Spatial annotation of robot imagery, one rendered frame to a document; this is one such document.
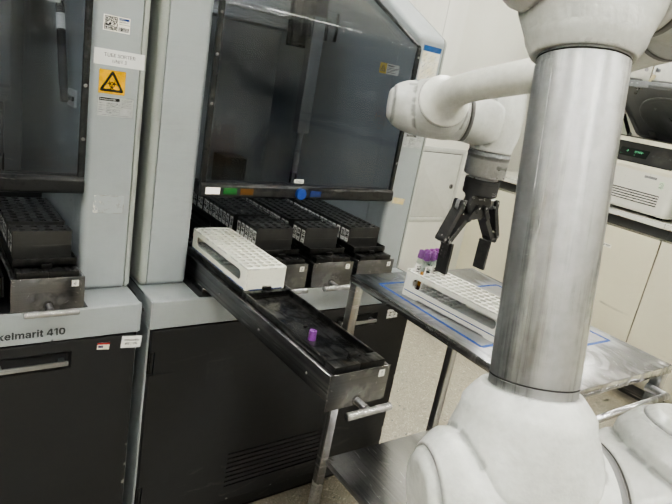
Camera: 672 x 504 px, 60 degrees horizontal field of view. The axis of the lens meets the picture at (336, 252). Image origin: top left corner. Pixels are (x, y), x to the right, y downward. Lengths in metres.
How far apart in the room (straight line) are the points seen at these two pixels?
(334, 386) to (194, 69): 0.76
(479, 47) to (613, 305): 1.59
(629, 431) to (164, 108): 1.06
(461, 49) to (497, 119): 2.25
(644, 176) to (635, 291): 0.57
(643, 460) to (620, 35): 0.46
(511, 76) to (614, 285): 2.36
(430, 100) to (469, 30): 2.36
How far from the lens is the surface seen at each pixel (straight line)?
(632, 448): 0.78
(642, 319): 3.26
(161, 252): 1.43
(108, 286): 1.42
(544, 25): 0.70
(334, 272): 1.59
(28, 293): 1.29
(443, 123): 1.16
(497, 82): 1.05
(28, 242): 1.33
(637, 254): 3.24
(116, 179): 1.34
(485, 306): 1.28
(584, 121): 0.67
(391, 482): 1.68
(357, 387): 1.05
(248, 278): 1.25
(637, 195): 3.25
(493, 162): 1.26
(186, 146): 1.38
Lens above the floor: 1.28
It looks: 16 degrees down
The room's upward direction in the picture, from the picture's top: 10 degrees clockwise
